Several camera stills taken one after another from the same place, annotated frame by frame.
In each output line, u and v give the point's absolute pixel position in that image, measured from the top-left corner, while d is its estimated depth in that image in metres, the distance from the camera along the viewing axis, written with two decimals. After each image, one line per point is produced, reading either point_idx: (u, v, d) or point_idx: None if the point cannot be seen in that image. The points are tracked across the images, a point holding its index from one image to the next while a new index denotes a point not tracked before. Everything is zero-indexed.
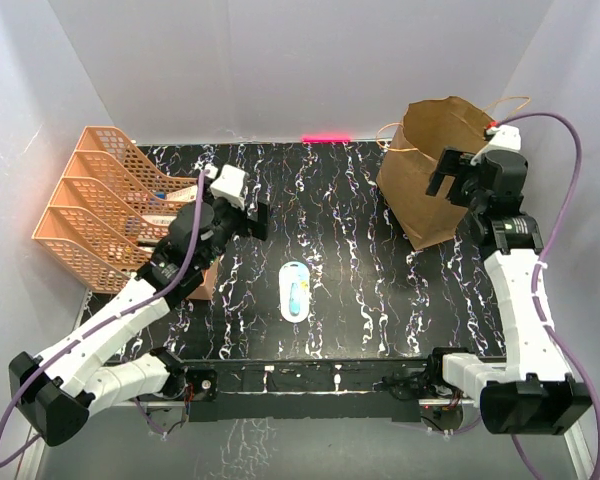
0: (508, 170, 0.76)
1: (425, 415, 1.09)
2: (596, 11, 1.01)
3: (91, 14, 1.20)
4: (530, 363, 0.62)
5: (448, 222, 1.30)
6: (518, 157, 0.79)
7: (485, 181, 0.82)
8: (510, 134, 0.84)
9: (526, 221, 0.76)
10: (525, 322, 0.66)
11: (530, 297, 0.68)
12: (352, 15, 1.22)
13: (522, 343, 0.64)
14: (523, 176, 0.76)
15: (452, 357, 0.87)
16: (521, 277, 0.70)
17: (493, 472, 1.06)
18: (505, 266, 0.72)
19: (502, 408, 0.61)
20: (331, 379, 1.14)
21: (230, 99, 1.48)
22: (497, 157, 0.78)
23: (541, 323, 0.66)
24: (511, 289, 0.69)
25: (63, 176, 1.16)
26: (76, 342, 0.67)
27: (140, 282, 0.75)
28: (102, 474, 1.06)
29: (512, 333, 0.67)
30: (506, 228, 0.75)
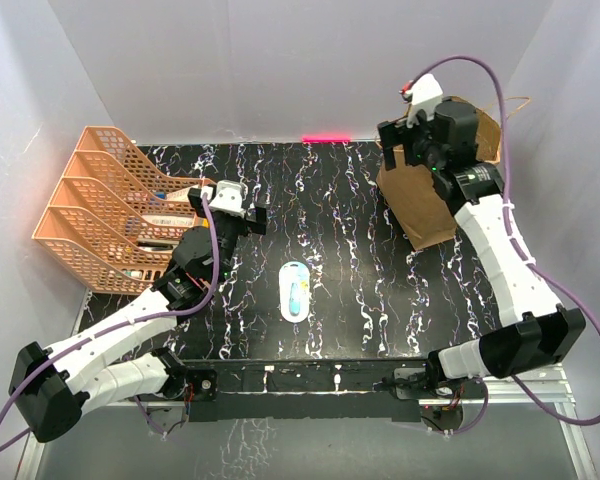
0: (462, 119, 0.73)
1: (425, 415, 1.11)
2: (595, 12, 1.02)
3: (91, 14, 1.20)
4: (524, 303, 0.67)
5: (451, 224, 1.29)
6: (467, 106, 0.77)
7: (437, 136, 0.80)
8: (427, 85, 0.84)
9: (487, 169, 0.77)
10: (510, 265, 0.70)
11: (508, 240, 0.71)
12: (352, 15, 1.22)
13: (511, 285, 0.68)
14: (477, 119, 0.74)
15: (445, 353, 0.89)
16: (496, 223, 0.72)
17: (493, 473, 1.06)
18: (478, 216, 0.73)
19: (504, 350, 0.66)
20: (331, 379, 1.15)
21: (230, 100, 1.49)
22: (444, 109, 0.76)
23: (523, 262, 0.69)
24: (488, 237, 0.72)
25: (63, 176, 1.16)
26: (87, 341, 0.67)
27: (155, 294, 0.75)
28: (102, 474, 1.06)
29: (499, 278, 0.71)
30: (469, 179, 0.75)
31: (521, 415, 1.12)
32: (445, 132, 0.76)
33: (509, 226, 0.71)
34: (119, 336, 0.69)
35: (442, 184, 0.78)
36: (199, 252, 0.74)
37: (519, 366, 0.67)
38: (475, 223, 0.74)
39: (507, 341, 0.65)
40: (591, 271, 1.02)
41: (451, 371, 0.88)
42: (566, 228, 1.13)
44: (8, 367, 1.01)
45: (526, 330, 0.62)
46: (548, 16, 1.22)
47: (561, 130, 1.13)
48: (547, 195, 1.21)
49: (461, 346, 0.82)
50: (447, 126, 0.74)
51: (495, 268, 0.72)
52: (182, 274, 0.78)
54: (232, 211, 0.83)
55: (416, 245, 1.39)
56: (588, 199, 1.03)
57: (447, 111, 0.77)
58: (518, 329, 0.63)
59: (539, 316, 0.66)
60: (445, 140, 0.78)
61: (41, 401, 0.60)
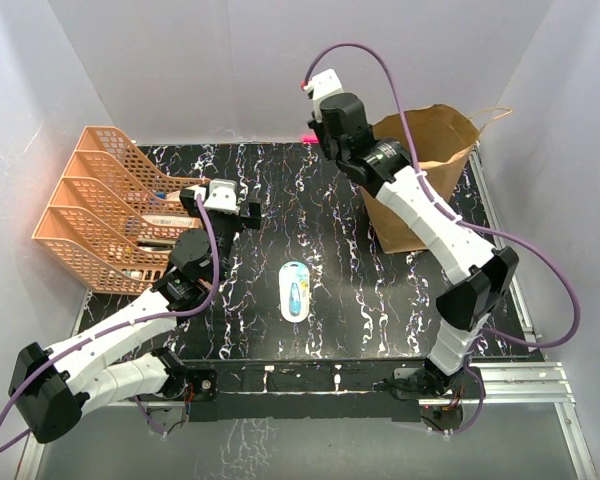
0: (347, 109, 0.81)
1: (424, 415, 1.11)
2: (594, 11, 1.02)
3: (91, 13, 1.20)
4: (465, 258, 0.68)
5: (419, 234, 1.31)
6: (347, 95, 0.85)
7: (329, 130, 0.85)
8: (325, 80, 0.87)
9: (390, 144, 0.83)
10: (442, 227, 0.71)
11: (432, 206, 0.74)
12: (352, 14, 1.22)
13: (450, 246, 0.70)
14: (360, 105, 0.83)
15: (435, 353, 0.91)
16: (417, 194, 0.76)
17: (493, 473, 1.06)
18: (400, 191, 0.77)
19: (458, 304, 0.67)
20: (331, 379, 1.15)
21: (229, 99, 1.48)
22: (327, 104, 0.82)
23: (452, 222, 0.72)
24: (416, 208, 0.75)
25: (63, 176, 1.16)
26: (87, 341, 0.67)
27: (155, 294, 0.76)
28: (102, 474, 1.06)
29: (436, 242, 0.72)
30: (379, 159, 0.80)
31: (520, 416, 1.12)
32: (338, 125, 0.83)
33: (430, 193, 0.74)
34: (119, 336, 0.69)
35: (355, 171, 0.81)
36: (195, 254, 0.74)
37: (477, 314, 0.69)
38: (398, 199, 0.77)
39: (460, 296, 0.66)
40: (588, 270, 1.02)
41: (448, 365, 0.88)
42: (564, 228, 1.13)
44: (9, 367, 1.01)
45: (476, 281, 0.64)
46: (547, 16, 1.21)
47: (561, 130, 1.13)
48: (546, 194, 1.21)
49: (439, 336, 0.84)
50: (338, 119, 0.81)
51: (430, 235, 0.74)
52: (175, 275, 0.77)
54: (225, 208, 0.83)
55: (387, 248, 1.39)
56: (587, 199, 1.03)
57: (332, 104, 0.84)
58: (471, 282, 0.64)
59: (483, 265, 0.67)
60: (340, 132, 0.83)
61: (41, 403, 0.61)
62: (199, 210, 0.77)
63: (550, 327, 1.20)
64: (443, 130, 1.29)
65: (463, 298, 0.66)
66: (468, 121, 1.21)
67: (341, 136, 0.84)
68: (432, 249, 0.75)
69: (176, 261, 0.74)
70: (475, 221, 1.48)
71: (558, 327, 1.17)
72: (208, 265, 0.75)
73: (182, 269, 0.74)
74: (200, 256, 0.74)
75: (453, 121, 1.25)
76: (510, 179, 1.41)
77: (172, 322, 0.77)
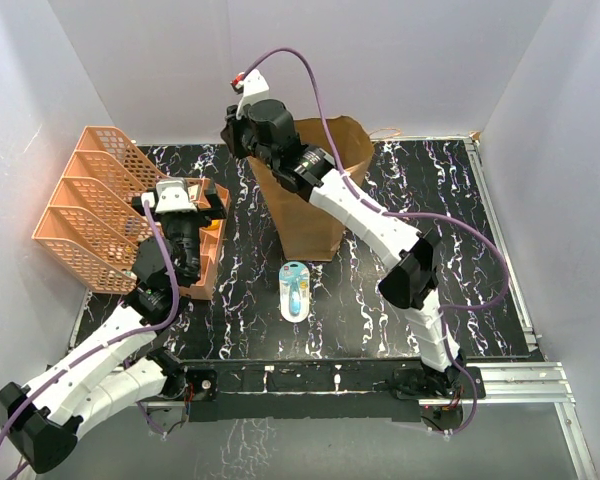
0: (277, 119, 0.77)
1: (425, 415, 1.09)
2: (595, 11, 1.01)
3: (90, 13, 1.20)
4: (396, 244, 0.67)
5: (320, 244, 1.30)
6: (275, 104, 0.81)
7: (260, 137, 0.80)
8: (254, 80, 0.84)
9: (314, 151, 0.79)
10: (370, 220, 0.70)
11: (358, 203, 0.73)
12: (352, 13, 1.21)
13: (380, 236, 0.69)
14: (290, 115, 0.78)
15: (424, 353, 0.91)
16: (343, 193, 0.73)
17: (491, 472, 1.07)
18: (326, 193, 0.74)
19: (394, 290, 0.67)
20: (331, 379, 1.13)
21: (228, 100, 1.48)
22: (258, 114, 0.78)
23: (378, 214, 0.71)
24: (346, 207, 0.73)
25: (63, 176, 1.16)
26: (63, 371, 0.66)
27: (126, 310, 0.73)
28: (103, 474, 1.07)
29: (369, 236, 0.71)
30: (304, 166, 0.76)
31: (520, 416, 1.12)
32: (268, 134, 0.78)
33: (355, 190, 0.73)
34: (95, 362, 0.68)
35: (285, 180, 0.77)
36: (158, 263, 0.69)
37: (419, 293, 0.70)
38: (327, 200, 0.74)
39: (392, 282, 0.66)
40: (588, 270, 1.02)
41: (438, 361, 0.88)
42: (563, 228, 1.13)
44: (10, 367, 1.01)
45: (406, 263, 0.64)
46: (548, 15, 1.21)
47: (561, 130, 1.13)
48: (546, 194, 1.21)
49: (419, 333, 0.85)
50: (269, 130, 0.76)
51: (362, 230, 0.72)
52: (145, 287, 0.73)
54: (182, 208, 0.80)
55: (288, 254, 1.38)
56: (587, 199, 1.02)
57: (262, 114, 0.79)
58: (401, 266, 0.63)
59: (412, 249, 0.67)
60: (269, 142, 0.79)
61: (27, 439, 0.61)
62: (147, 214, 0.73)
63: (550, 327, 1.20)
64: (352, 143, 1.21)
65: (395, 281, 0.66)
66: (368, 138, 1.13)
67: (271, 146, 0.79)
68: (367, 242, 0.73)
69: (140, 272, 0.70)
70: (475, 222, 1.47)
71: (558, 328, 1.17)
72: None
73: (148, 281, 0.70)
74: (163, 264, 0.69)
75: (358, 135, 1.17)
76: (511, 179, 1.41)
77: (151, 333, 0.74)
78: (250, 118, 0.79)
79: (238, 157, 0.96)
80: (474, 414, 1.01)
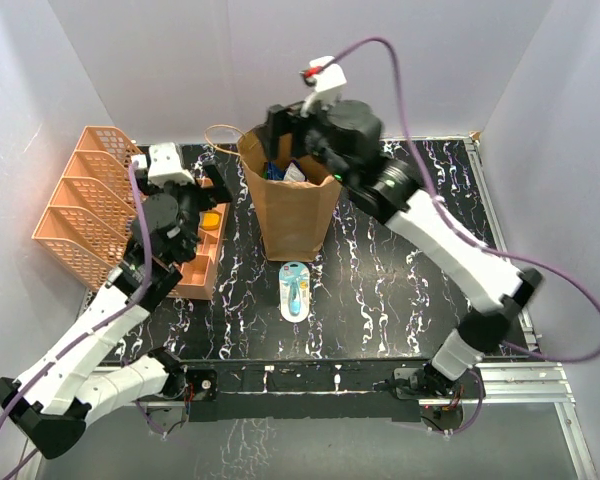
0: (366, 127, 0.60)
1: (424, 415, 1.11)
2: (594, 11, 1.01)
3: (90, 13, 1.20)
4: (497, 289, 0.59)
5: (303, 245, 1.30)
6: (362, 106, 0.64)
7: (332, 143, 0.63)
8: (332, 74, 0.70)
9: (398, 165, 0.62)
10: (466, 257, 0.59)
11: (452, 234, 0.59)
12: (352, 14, 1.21)
13: (477, 276, 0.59)
14: (382, 125, 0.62)
15: (439, 361, 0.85)
16: (433, 220, 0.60)
17: (492, 473, 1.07)
18: (413, 220, 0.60)
19: (487, 327, 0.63)
20: (331, 379, 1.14)
21: (229, 100, 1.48)
22: (341, 117, 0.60)
23: (476, 249, 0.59)
24: (438, 239, 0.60)
25: (63, 176, 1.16)
26: (50, 364, 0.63)
27: (110, 290, 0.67)
28: (103, 475, 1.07)
29: (460, 273, 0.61)
30: (389, 185, 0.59)
31: (519, 414, 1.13)
32: (349, 142, 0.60)
33: (449, 220, 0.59)
34: (82, 351, 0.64)
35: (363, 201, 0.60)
36: (162, 221, 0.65)
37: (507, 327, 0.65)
38: (411, 228, 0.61)
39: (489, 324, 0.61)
40: (588, 271, 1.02)
41: (456, 373, 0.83)
42: (563, 229, 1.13)
44: (9, 367, 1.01)
45: (507, 311, 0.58)
46: (547, 16, 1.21)
47: (561, 129, 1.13)
48: (546, 194, 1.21)
49: (447, 344, 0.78)
50: (354, 137, 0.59)
51: (451, 264, 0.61)
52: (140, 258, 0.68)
54: (184, 176, 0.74)
55: (269, 256, 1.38)
56: (587, 199, 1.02)
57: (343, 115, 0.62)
58: (504, 314, 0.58)
59: (513, 293, 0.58)
60: (346, 152, 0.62)
61: (23, 432, 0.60)
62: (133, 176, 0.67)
63: (550, 327, 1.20)
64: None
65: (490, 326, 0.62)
66: None
67: (348, 156, 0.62)
68: (451, 274, 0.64)
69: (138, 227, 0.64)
70: (475, 222, 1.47)
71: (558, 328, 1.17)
72: (176, 235, 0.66)
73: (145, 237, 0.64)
74: (167, 222, 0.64)
75: None
76: (511, 179, 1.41)
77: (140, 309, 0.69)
78: (328, 118, 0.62)
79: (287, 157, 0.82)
80: (482, 407, 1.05)
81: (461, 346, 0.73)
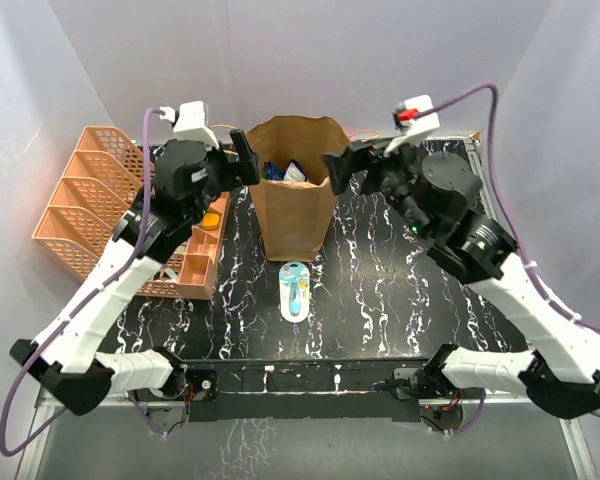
0: (464, 187, 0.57)
1: (425, 415, 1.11)
2: (594, 11, 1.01)
3: (90, 13, 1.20)
4: (588, 363, 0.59)
5: (302, 244, 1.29)
6: (459, 160, 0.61)
7: (420, 198, 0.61)
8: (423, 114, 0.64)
9: (488, 225, 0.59)
10: (560, 327, 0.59)
11: (546, 304, 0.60)
12: (352, 15, 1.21)
13: (569, 349, 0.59)
14: (480, 183, 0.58)
15: (452, 371, 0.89)
16: (528, 290, 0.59)
17: (492, 473, 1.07)
18: (509, 286, 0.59)
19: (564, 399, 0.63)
20: (331, 379, 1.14)
21: (229, 99, 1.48)
22: (438, 175, 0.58)
23: (569, 321, 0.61)
24: (529, 307, 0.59)
25: (63, 176, 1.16)
26: (64, 323, 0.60)
27: (119, 243, 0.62)
28: (103, 475, 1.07)
29: (548, 343, 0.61)
30: (480, 247, 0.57)
31: (518, 414, 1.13)
32: (444, 203, 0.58)
33: (544, 289, 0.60)
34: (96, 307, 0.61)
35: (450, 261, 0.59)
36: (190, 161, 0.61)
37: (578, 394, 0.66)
38: (502, 294, 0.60)
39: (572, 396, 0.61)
40: (589, 272, 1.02)
41: (463, 382, 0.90)
42: (563, 230, 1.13)
44: (9, 367, 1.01)
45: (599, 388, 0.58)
46: (547, 17, 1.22)
47: (561, 130, 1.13)
48: (546, 194, 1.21)
49: (479, 372, 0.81)
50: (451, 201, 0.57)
51: (541, 334, 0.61)
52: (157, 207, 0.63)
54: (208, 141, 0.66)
55: (268, 257, 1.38)
56: (587, 199, 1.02)
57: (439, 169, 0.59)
58: (598, 393, 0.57)
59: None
60: (437, 208, 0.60)
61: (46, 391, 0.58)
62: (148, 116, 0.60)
63: None
64: (334, 146, 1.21)
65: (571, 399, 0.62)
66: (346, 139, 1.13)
67: (436, 212, 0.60)
68: (534, 341, 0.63)
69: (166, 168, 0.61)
70: None
71: None
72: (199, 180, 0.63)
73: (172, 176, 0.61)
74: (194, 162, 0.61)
75: (339, 137, 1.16)
76: (511, 179, 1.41)
77: (154, 262, 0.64)
78: (422, 173, 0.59)
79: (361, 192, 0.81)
80: (477, 415, 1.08)
81: (505, 379, 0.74)
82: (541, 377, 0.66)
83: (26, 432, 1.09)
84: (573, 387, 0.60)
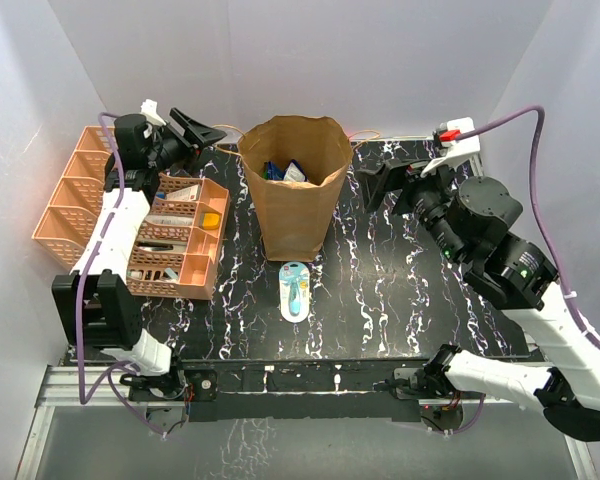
0: (504, 214, 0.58)
1: (425, 415, 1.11)
2: (595, 11, 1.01)
3: (91, 13, 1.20)
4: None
5: (304, 245, 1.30)
6: (497, 186, 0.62)
7: (457, 223, 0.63)
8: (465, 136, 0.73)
9: (529, 253, 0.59)
10: (592, 356, 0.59)
11: (582, 334, 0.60)
12: (352, 15, 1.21)
13: None
14: (519, 208, 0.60)
15: (455, 377, 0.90)
16: (564, 318, 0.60)
17: (493, 473, 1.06)
18: (543, 311, 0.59)
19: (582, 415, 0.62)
20: (331, 379, 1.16)
21: (229, 99, 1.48)
22: (475, 201, 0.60)
23: None
24: (566, 337, 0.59)
25: (63, 176, 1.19)
26: (98, 243, 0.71)
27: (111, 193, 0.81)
28: (103, 475, 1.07)
29: (577, 371, 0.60)
30: (522, 275, 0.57)
31: (518, 414, 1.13)
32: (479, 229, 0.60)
33: (581, 321, 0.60)
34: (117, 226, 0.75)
35: (490, 289, 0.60)
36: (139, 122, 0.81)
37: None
38: (538, 321, 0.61)
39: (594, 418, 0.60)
40: (589, 271, 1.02)
41: (465, 385, 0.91)
42: (563, 230, 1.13)
44: (9, 367, 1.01)
45: None
46: (548, 16, 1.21)
47: (562, 129, 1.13)
48: (546, 194, 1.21)
49: (488, 379, 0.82)
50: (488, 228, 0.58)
51: (573, 362, 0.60)
52: (126, 166, 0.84)
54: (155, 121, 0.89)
55: (268, 257, 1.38)
56: (587, 199, 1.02)
57: (477, 197, 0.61)
58: None
59: None
60: (474, 234, 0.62)
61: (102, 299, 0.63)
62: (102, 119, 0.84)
63: None
64: (334, 146, 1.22)
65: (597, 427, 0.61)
66: (346, 139, 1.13)
67: (473, 237, 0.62)
68: (565, 369, 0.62)
69: (120, 131, 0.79)
70: None
71: None
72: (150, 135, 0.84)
73: (129, 137, 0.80)
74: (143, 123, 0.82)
75: (340, 138, 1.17)
76: (511, 179, 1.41)
77: (147, 202, 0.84)
78: (459, 198, 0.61)
79: (398, 212, 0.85)
80: (481, 408, 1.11)
81: (517, 393, 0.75)
82: (561, 398, 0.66)
83: (27, 432, 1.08)
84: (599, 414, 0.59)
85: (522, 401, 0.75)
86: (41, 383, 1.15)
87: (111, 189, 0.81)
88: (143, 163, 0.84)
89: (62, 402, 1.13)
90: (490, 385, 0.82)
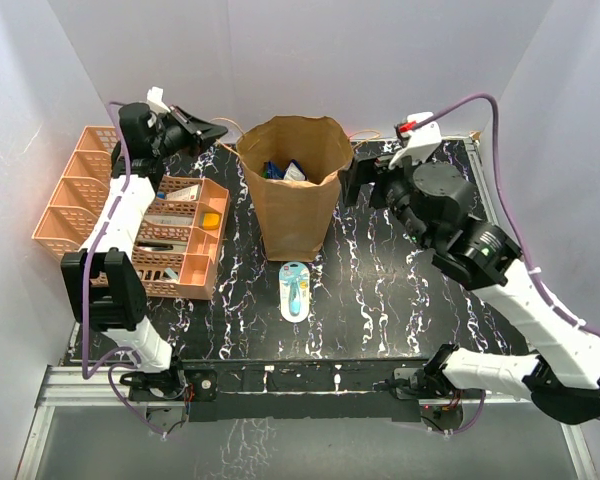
0: (456, 191, 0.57)
1: (425, 415, 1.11)
2: (593, 12, 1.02)
3: (91, 14, 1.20)
4: (593, 369, 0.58)
5: (304, 244, 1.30)
6: (450, 170, 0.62)
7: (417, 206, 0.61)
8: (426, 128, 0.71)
9: (490, 231, 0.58)
10: (563, 332, 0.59)
11: (551, 309, 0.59)
12: (352, 15, 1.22)
13: (574, 355, 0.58)
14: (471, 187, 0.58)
15: (449, 371, 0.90)
16: (532, 294, 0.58)
17: (492, 473, 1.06)
18: (509, 289, 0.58)
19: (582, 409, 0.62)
20: (331, 379, 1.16)
21: (229, 100, 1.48)
22: (430, 182, 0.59)
23: (575, 327, 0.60)
24: (534, 313, 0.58)
25: (63, 176, 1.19)
26: (105, 223, 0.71)
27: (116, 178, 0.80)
28: (102, 475, 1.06)
29: (551, 348, 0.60)
30: (482, 253, 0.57)
31: (517, 413, 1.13)
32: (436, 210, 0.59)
33: (548, 295, 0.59)
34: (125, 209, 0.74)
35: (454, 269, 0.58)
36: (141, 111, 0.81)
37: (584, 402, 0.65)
38: (505, 298, 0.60)
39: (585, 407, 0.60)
40: (588, 271, 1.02)
41: (464, 384, 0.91)
42: (562, 230, 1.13)
44: (9, 367, 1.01)
45: None
46: (547, 17, 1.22)
47: (561, 130, 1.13)
48: (545, 194, 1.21)
49: (481, 369, 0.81)
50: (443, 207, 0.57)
51: (544, 339, 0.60)
52: (131, 156, 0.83)
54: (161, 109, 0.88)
55: (268, 257, 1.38)
56: (586, 200, 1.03)
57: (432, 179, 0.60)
58: None
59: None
60: (434, 216, 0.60)
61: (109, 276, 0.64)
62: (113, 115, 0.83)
63: None
64: (334, 147, 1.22)
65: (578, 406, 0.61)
66: (346, 139, 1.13)
67: (433, 219, 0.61)
68: (539, 346, 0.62)
69: (125, 122, 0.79)
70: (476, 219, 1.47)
71: None
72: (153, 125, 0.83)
73: (133, 126, 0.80)
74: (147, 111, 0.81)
75: (341, 138, 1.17)
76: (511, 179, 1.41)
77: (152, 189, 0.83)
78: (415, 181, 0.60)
79: (375, 207, 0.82)
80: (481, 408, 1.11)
81: (508, 382, 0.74)
82: (546, 382, 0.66)
83: (27, 432, 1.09)
84: (580, 393, 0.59)
85: (514, 392, 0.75)
86: (41, 383, 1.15)
87: (118, 175, 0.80)
88: (148, 153, 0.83)
89: (62, 402, 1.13)
90: (483, 376, 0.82)
